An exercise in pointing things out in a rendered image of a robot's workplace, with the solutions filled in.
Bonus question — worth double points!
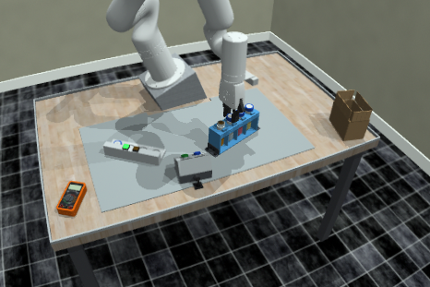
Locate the small open brown cardboard box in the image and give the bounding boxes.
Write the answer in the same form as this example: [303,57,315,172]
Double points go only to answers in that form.
[329,90,373,141]

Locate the orange digital multimeter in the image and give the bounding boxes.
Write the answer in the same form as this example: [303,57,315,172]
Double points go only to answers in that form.
[56,181,87,217]

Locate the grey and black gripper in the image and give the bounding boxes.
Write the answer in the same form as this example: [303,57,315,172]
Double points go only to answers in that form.
[219,78,245,124]

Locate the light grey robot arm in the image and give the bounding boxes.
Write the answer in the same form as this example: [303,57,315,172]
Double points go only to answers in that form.
[106,0,258,90]

